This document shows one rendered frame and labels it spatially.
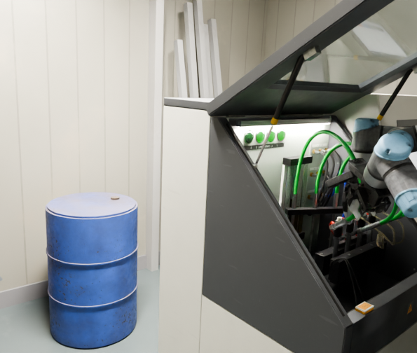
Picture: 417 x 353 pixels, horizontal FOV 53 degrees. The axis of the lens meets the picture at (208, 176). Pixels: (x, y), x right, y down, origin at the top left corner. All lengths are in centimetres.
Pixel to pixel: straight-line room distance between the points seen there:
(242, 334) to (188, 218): 45
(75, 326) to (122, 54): 188
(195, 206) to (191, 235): 12
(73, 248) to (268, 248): 140
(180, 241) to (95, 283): 98
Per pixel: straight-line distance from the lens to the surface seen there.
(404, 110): 203
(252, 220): 132
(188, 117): 151
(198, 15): 339
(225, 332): 157
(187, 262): 163
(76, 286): 254
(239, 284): 143
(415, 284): 156
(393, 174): 104
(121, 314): 268
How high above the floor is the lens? 156
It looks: 13 degrees down
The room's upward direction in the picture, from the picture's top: 3 degrees clockwise
